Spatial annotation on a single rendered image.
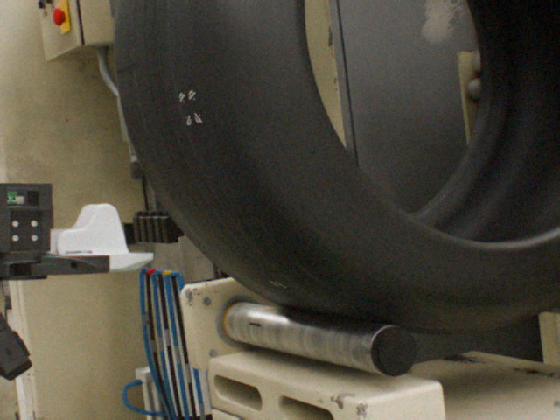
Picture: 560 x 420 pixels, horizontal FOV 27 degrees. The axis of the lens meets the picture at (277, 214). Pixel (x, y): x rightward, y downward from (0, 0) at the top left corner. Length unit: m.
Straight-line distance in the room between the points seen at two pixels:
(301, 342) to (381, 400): 0.15
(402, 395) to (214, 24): 0.36
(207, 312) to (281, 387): 0.20
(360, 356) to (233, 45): 0.30
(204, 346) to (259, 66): 0.45
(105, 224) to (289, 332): 0.26
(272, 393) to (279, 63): 0.37
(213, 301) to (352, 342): 0.30
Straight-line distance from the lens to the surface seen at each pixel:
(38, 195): 0.99
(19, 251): 0.98
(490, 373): 1.37
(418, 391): 1.05
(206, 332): 1.32
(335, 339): 1.08
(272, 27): 0.97
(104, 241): 1.01
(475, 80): 1.66
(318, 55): 1.42
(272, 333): 1.21
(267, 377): 1.19
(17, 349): 0.99
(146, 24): 1.07
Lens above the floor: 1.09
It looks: 3 degrees down
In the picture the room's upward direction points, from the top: 7 degrees counter-clockwise
